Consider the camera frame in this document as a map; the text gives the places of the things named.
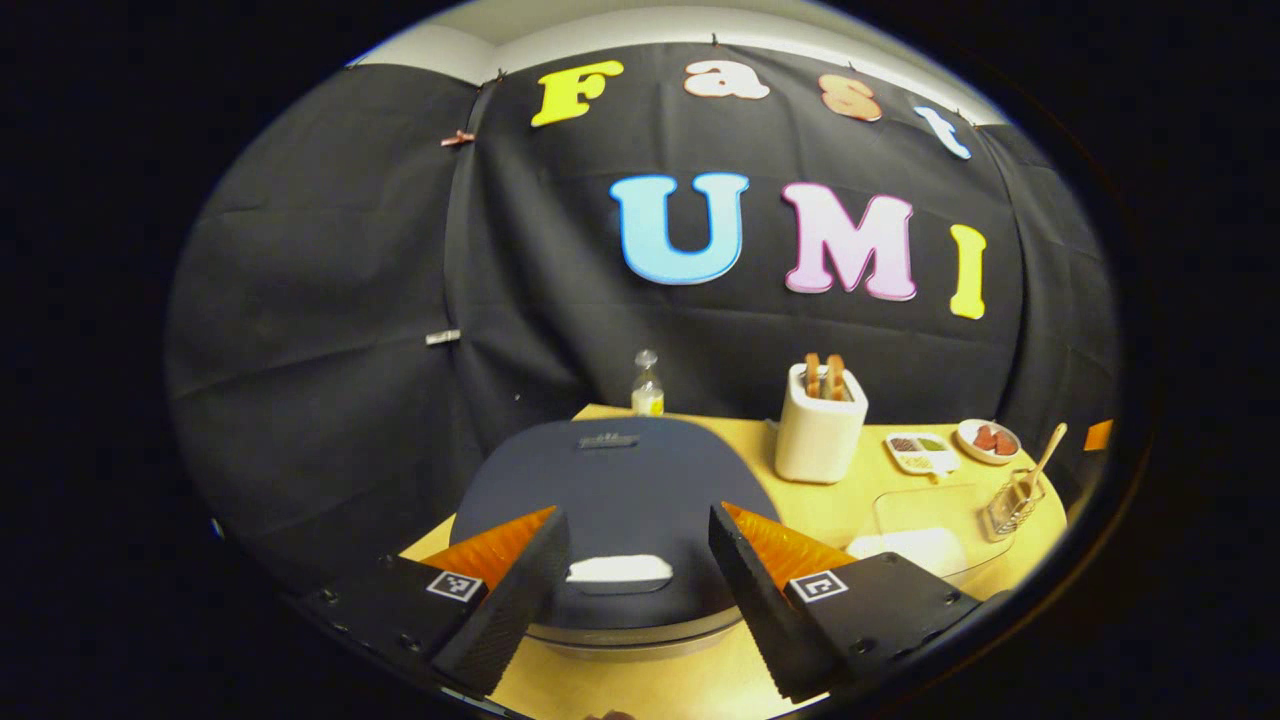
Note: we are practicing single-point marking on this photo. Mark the small glass bottle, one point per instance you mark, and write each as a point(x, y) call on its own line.
point(647, 395)

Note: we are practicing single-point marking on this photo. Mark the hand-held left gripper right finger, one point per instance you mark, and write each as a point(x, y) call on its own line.
point(760, 610)

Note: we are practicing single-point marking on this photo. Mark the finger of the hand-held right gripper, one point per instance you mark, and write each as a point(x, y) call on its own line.
point(1099, 435)

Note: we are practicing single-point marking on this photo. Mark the red meat piece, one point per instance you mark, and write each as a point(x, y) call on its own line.
point(985, 438)
point(1005, 444)

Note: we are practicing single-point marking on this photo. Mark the white toaster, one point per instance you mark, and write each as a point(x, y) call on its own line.
point(815, 445)

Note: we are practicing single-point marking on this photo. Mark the wooden spoon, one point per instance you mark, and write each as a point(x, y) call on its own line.
point(1045, 460)

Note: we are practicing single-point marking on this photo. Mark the white divided bean dish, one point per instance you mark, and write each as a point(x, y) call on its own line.
point(920, 455)

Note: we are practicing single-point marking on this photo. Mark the pink cloth clip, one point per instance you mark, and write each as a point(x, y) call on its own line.
point(458, 138)

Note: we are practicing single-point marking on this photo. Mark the toasted bread slice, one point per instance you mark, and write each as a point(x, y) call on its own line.
point(835, 378)
point(813, 375)

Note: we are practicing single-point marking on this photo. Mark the white cloth clip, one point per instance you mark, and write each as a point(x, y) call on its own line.
point(443, 337)

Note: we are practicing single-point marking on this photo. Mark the dark grey rice cooker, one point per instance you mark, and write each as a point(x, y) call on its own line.
point(620, 480)

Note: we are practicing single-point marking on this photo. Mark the clear container of white rice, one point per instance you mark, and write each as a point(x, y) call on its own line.
point(920, 550)

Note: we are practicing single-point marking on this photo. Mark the round white plate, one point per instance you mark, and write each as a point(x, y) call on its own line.
point(968, 445)

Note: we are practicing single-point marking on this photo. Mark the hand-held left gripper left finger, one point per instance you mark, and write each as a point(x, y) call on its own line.
point(510, 610)

